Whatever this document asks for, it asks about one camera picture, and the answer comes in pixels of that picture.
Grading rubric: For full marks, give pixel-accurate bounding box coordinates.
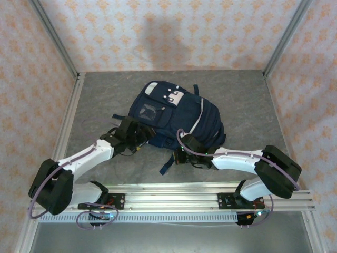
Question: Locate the white slotted cable duct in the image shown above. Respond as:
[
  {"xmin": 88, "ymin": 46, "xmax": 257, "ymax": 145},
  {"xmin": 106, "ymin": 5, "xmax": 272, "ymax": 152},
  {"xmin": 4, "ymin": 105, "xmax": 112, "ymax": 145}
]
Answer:
[{"xmin": 38, "ymin": 212, "xmax": 239, "ymax": 223}]

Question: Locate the aluminium table edge rail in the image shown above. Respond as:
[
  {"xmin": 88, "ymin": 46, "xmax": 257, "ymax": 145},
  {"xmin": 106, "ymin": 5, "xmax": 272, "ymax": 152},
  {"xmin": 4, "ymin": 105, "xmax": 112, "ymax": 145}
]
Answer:
[{"xmin": 43, "ymin": 181, "xmax": 301, "ymax": 191}]

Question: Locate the navy blue student backpack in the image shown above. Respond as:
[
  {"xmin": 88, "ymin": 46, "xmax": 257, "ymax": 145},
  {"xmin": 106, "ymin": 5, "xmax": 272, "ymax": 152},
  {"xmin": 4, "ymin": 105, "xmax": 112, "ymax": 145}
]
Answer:
[{"xmin": 112, "ymin": 80, "xmax": 227, "ymax": 176}]

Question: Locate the right aluminium frame post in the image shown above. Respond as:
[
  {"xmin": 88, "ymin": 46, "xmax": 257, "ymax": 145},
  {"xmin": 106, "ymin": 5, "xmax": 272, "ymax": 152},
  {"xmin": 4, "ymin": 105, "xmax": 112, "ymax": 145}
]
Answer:
[{"xmin": 263, "ymin": 0, "xmax": 314, "ymax": 77}]

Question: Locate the aluminium frame post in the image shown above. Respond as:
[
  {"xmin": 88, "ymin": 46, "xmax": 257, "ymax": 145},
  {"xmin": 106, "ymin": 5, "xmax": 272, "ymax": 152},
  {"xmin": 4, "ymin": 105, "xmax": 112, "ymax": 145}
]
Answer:
[
  {"xmin": 263, "ymin": 0, "xmax": 314, "ymax": 77},
  {"xmin": 27, "ymin": 0, "xmax": 80, "ymax": 79}
]

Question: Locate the wide aluminium mounting rail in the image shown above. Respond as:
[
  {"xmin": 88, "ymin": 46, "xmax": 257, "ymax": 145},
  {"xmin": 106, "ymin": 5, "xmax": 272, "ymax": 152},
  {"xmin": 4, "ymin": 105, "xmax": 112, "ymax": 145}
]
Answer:
[{"xmin": 27, "ymin": 191, "xmax": 316, "ymax": 211}]

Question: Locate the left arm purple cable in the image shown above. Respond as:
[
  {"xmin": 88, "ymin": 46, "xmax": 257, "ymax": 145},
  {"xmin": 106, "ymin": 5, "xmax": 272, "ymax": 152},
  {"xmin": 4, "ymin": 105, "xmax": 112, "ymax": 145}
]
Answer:
[{"xmin": 27, "ymin": 118, "xmax": 119, "ymax": 230}]

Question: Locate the aluminium side rail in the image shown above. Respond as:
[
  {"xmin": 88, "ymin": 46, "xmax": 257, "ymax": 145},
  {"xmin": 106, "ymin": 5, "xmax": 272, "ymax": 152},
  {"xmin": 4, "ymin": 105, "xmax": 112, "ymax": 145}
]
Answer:
[{"xmin": 42, "ymin": 73, "xmax": 86, "ymax": 190}]

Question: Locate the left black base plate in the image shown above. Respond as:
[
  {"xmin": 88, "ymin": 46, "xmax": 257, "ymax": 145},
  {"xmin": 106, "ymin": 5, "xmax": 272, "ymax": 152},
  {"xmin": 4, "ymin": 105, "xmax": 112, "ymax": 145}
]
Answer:
[{"xmin": 78, "ymin": 193, "xmax": 126, "ymax": 211}]

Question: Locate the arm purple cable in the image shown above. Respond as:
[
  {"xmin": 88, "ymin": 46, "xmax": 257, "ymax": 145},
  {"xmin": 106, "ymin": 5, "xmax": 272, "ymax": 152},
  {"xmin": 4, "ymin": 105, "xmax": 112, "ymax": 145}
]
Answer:
[
  {"xmin": 27, "ymin": 118, "xmax": 119, "ymax": 230},
  {"xmin": 176, "ymin": 128, "xmax": 301, "ymax": 229}
]

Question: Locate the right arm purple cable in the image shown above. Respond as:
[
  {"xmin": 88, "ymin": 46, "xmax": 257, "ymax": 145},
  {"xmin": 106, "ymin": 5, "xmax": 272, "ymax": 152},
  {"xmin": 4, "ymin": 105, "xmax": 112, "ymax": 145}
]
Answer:
[{"xmin": 176, "ymin": 128, "xmax": 301, "ymax": 229}]

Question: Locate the grey metal panel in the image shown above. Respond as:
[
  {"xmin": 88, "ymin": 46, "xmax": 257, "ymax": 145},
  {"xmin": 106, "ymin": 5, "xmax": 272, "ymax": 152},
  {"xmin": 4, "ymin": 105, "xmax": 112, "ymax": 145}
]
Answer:
[{"xmin": 28, "ymin": 222, "xmax": 314, "ymax": 253}]

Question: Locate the aluminium frame leg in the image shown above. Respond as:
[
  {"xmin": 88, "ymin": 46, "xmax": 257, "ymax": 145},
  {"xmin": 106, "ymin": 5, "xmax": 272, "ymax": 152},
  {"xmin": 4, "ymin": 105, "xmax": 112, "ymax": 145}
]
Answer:
[
  {"xmin": 301, "ymin": 210, "xmax": 330, "ymax": 253},
  {"xmin": 14, "ymin": 210, "xmax": 40, "ymax": 253}
]

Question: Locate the left aluminium frame post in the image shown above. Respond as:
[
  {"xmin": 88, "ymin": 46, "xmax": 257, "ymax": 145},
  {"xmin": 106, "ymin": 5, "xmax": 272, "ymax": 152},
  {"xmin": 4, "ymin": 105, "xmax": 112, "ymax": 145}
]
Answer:
[{"xmin": 27, "ymin": 0, "xmax": 80, "ymax": 79}]

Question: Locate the small circuit board with LED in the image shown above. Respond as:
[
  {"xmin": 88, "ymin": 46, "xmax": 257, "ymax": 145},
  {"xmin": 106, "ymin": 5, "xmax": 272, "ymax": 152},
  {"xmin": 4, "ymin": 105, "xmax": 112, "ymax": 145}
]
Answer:
[
  {"xmin": 89, "ymin": 210, "xmax": 114, "ymax": 221},
  {"xmin": 247, "ymin": 209, "xmax": 271, "ymax": 220}
]

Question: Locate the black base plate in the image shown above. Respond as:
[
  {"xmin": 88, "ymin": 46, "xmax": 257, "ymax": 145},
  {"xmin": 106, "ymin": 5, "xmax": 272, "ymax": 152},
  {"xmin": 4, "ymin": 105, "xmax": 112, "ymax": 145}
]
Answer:
[
  {"xmin": 217, "ymin": 192, "xmax": 265, "ymax": 211},
  {"xmin": 78, "ymin": 193, "xmax": 126, "ymax": 211}
]

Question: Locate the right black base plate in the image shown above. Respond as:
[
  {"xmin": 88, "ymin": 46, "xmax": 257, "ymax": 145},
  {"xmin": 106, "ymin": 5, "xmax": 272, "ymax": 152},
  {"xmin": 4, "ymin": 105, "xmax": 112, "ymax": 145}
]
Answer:
[{"xmin": 217, "ymin": 192, "xmax": 265, "ymax": 211}]

